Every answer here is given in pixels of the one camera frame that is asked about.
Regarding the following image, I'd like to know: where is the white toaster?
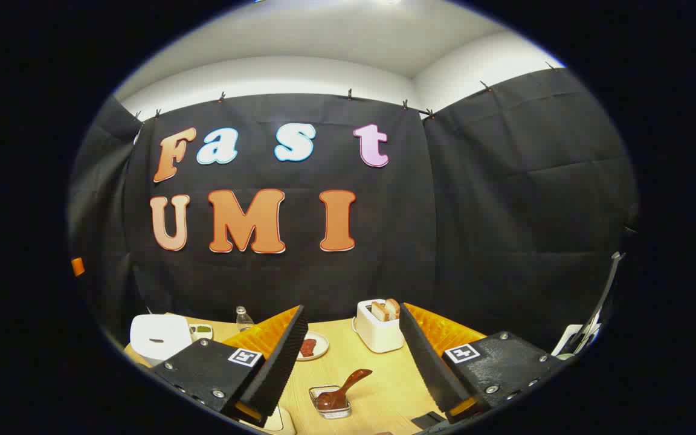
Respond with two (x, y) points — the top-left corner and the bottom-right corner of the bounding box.
(354, 299), (405, 353)

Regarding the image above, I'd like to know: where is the white rice cooker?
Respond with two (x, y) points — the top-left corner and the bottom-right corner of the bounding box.
(129, 314), (193, 366)

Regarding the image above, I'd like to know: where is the metal wire chopstick holder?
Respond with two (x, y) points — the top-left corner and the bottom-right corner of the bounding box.
(309, 385), (352, 419)

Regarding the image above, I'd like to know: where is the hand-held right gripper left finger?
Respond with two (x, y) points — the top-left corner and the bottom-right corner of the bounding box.
(150, 305), (309, 427)

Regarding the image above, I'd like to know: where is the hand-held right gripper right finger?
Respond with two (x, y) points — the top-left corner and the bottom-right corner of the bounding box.
(399, 302), (566, 424)

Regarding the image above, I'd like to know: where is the white round plate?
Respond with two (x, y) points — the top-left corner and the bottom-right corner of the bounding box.
(297, 331), (329, 361)

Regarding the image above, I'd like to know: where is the black flat object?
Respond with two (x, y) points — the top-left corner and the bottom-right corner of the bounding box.
(411, 411), (445, 431)

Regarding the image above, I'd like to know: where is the brown wooden spoon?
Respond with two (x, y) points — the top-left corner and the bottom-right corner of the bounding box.
(317, 369), (373, 411)

